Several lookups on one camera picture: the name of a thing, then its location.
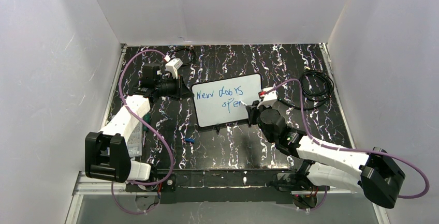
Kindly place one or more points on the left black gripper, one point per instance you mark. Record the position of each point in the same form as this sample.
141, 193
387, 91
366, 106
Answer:
180, 87

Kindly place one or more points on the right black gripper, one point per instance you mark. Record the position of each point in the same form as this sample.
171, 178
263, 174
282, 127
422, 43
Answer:
254, 112

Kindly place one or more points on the white whiteboard black frame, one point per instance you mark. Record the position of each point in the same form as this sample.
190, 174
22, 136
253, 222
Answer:
218, 102

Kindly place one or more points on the blue marker cap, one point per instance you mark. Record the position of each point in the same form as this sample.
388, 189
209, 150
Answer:
188, 140

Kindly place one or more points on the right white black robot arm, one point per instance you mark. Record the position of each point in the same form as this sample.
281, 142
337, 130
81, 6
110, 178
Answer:
372, 173

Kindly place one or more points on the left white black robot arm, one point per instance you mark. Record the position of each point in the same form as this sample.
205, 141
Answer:
106, 152

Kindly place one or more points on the clear plastic parts box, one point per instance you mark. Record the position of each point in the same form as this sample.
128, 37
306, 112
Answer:
135, 142

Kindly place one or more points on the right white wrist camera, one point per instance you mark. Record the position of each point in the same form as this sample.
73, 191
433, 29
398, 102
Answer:
268, 96

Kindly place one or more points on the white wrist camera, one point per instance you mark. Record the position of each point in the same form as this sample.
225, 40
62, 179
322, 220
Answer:
268, 96
172, 65

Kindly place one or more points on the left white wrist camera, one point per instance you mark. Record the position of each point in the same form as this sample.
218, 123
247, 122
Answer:
172, 65

